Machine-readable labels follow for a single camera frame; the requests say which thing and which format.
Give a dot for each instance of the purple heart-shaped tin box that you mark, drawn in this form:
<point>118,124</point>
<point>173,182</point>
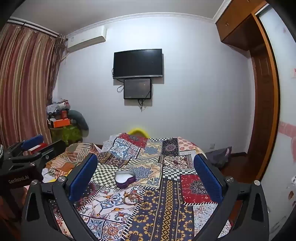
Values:
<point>124,179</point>

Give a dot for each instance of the patchwork printed blanket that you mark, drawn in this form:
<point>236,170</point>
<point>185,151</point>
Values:
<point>150,208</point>

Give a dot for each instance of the striped curtain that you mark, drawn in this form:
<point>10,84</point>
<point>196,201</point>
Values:
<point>25,81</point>

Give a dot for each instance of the white wall outlet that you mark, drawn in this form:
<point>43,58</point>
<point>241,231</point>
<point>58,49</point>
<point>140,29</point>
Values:
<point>212,145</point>

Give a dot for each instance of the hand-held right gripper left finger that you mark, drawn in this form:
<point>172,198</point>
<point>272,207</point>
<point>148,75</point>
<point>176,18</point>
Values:
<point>83,178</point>

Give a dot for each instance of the white air conditioner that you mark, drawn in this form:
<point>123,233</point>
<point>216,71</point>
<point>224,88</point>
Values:
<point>86,38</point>

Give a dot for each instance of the wooden door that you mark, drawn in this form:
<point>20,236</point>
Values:
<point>263,104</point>

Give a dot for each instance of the black wall television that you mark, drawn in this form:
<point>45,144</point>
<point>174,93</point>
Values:
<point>138,63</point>

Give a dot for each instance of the orange striped blanket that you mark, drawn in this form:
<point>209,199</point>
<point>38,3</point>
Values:
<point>76,150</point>

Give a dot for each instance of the orange box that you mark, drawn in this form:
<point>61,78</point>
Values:
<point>60,122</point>

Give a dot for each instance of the yellow plastic object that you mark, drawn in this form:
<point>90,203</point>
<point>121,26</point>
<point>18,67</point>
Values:
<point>137,130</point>

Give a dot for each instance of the wooden overhead cabinet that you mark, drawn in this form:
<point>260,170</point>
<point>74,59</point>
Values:
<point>235,23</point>

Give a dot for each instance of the curtain rail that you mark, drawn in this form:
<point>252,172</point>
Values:
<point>32,26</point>

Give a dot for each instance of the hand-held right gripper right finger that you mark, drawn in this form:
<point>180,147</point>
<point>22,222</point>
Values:
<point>207,178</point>

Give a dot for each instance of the pile of clutter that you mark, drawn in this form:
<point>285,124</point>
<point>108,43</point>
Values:
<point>57,109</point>

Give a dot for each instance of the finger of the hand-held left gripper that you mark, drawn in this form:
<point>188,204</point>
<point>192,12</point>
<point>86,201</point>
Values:
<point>32,141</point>
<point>52,149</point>

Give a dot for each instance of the small black wall screen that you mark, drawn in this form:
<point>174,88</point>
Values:
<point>137,88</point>

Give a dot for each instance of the dark bag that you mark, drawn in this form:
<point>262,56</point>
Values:
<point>218,156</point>

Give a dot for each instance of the white wardrobe sliding door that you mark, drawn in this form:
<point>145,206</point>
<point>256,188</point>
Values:
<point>285,104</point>

